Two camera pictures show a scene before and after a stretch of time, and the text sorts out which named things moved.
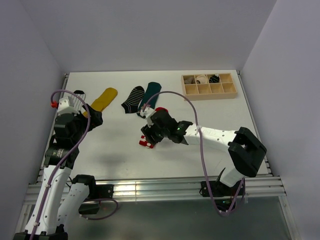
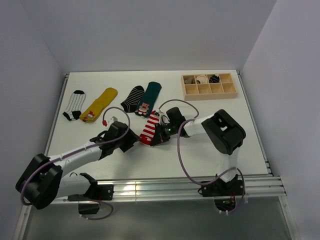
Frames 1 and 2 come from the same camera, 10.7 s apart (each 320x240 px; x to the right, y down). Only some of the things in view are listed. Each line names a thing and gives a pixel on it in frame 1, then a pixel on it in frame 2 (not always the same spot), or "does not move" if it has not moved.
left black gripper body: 81,123 -> 121,143
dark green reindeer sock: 152,89 does not move
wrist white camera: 66,105 -> 112,119
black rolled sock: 214,78 does not move
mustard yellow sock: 106,96 does not move
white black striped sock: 77,101 does not move
